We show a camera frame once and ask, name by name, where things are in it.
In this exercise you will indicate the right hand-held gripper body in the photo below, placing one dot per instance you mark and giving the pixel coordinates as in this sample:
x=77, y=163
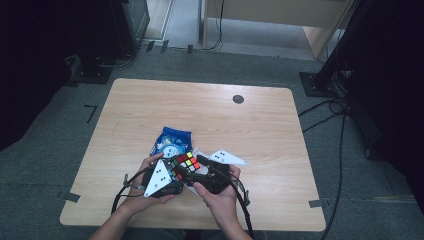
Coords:
x=216, y=181

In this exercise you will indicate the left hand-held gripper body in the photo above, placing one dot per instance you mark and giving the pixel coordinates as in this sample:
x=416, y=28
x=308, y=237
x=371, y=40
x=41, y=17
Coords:
x=158, y=180

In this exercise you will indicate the multicoloured puzzle cube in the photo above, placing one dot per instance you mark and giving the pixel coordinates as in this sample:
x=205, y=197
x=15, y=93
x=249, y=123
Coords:
x=186, y=163

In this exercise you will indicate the blue wet wipes pack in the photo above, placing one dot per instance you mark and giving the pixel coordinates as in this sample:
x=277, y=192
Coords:
x=173, y=140

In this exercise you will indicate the person's right hand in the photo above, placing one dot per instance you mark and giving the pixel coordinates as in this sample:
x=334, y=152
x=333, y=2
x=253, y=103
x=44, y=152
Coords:
x=221, y=205

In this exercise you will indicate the person's left hand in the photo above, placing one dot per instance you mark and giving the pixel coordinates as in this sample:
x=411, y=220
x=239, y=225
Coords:
x=138, y=200

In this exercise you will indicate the dark round table grommet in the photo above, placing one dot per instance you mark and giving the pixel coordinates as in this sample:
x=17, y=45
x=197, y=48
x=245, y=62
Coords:
x=238, y=99

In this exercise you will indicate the grey tape piece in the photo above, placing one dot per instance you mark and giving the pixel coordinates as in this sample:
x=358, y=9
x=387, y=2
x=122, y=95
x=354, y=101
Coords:
x=69, y=196
x=318, y=203

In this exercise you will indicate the black floor tape strip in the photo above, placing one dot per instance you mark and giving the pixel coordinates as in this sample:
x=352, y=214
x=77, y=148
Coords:
x=150, y=46
x=164, y=46
x=190, y=49

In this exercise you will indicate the black cabinet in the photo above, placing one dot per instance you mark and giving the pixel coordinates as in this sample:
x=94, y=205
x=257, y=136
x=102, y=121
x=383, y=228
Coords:
x=133, y=23

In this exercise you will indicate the light wooden cabinet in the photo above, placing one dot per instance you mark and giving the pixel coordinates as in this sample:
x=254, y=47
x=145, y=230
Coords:
x=266, y=13

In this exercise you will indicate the dark curtain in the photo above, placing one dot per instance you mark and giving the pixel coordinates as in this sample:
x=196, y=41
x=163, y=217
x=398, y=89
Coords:
x=40, y=60
x=393, y=100

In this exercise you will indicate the black stand base with post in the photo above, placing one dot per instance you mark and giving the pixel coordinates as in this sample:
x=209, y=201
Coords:
x=316, y=85

